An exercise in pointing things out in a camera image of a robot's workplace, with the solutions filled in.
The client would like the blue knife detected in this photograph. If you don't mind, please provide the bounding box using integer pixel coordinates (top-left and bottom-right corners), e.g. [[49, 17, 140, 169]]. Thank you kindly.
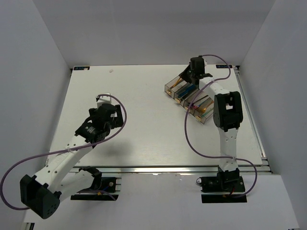
[[178, 85, 197, 98]]

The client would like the orange chopstick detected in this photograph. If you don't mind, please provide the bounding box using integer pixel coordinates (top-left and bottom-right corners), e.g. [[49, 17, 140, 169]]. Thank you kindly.
[[172, 77, 183, 87]]

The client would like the black knife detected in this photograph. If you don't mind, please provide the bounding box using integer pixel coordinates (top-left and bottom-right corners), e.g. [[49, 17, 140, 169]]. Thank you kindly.
[[178, 90, 194, 102]]

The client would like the black spoon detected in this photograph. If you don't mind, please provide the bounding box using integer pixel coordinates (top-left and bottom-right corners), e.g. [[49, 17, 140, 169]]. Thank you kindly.
[[193, 95, 209, 104]]

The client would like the orange chopstick diagonal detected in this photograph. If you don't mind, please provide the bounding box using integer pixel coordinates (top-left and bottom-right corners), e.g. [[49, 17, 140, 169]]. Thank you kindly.
[[175, 80, 187, 88]]

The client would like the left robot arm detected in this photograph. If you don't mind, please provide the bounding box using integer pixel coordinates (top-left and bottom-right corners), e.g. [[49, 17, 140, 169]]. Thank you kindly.
[[20, 103, 124, 219]]

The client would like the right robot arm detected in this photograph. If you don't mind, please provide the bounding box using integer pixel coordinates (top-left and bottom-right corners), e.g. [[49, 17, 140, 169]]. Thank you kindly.
[[180, 56, 243, 191]]

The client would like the right blue label sticker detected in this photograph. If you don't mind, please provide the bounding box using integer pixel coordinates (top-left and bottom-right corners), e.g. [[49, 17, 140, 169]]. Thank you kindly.
[[215, 64, 233, 69]]

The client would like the blue label sticker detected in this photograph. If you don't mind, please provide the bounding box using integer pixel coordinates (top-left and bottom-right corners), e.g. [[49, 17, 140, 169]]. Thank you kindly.
[[73, 66, 90, 71], [215, 64, 233, 69]]

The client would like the clear four-compartment organizer tray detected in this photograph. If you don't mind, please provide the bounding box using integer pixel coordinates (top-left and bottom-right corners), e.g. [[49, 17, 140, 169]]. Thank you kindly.
[[164, 75, 214, 124]]

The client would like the left blue label sticker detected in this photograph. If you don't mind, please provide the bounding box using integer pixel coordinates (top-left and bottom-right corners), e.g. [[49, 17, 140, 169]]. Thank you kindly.
[[73, 66, 90, 71]]

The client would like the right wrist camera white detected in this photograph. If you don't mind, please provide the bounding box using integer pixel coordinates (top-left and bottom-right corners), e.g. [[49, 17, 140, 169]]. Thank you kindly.
[[202, 57, 208, 67]]

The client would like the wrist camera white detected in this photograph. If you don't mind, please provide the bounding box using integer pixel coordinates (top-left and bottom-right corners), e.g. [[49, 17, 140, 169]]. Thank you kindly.
[[202, 57, 208, 67], [95, 93, 112, 109]]

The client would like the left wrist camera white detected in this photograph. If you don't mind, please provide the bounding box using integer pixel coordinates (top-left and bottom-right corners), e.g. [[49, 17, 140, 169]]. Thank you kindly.
[[95, 93, 112, 109]]

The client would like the aluminium table rail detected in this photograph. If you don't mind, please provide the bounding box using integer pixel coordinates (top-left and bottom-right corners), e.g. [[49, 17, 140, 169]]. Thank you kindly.
[[70, 165, 271, 173]]

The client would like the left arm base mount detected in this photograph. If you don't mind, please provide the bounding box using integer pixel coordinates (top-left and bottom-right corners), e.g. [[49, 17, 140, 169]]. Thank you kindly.
[[70, 166, 122, 201]]

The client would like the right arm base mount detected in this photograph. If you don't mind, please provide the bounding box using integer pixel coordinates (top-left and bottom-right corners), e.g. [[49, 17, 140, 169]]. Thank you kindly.
[[196, 169, 247, 204]]

